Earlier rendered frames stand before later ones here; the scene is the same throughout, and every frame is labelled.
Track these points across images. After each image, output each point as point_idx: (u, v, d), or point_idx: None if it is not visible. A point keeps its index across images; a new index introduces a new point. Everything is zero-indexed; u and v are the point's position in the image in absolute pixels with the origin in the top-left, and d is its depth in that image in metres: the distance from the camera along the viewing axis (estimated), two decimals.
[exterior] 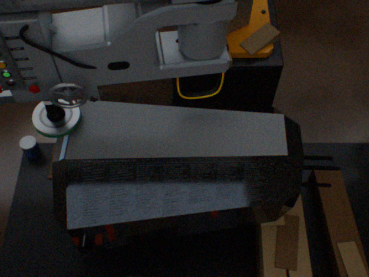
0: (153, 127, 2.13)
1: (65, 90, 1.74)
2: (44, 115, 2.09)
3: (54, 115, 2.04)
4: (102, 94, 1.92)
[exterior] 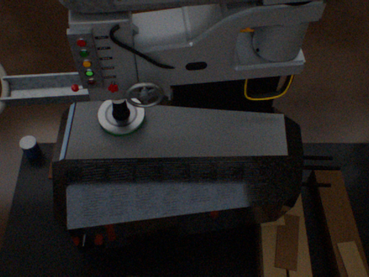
0: (153, 127, 2.13)
1: (142, 89, 1.74)
2: None
3: (120, 114, 2.05)
4: (172, 94, 1.92)
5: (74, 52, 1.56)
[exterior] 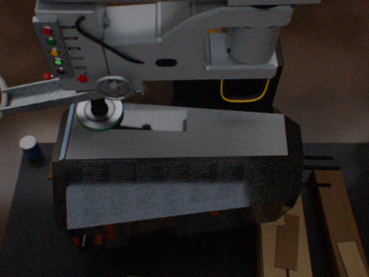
0: (153, 127, 2.13)
1: (111, 82, 1.76)
2: (93, 116, 2.12)
3: (97, 110, 2.10)
4: (146, 88, 1.93)
5: (41, 39, 1.59)
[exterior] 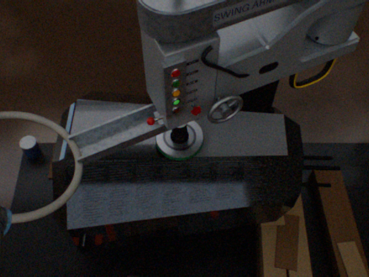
0: None
1: (222, 104, 1.70)
2: None
3: (182, 137, 2.00)
4: None
5: (167, 84, 1.48)
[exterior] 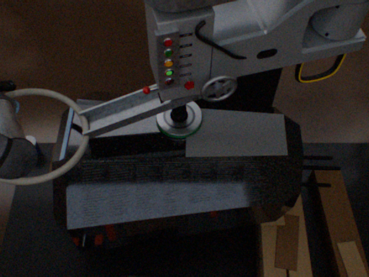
0: (153, 127, 2.13)
1: (216, 83, 1.76)
2: (170, 110, 2.14)
3: (180, 116, 2.08)
4: None
5: (159, 52, 1.56)
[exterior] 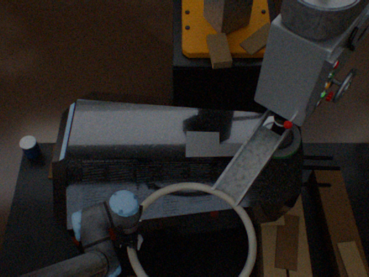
0: (153, 127, 2.13)
1: (342, 82, 1.76)
2: (288, 137, 2.06)
3: None
4: None
5: (327, 78, 1.49)
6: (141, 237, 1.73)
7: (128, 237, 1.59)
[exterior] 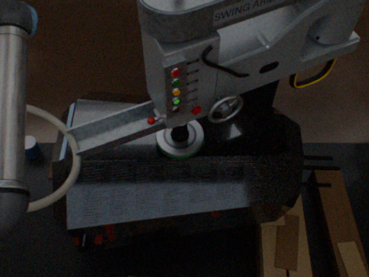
0: None
1: (222, 104, 1.70)
2: (169, 137, 2.03)
3: (183, 135, 1.99)
4: None
5: (167, 83, 1.49)
6: None
7: None
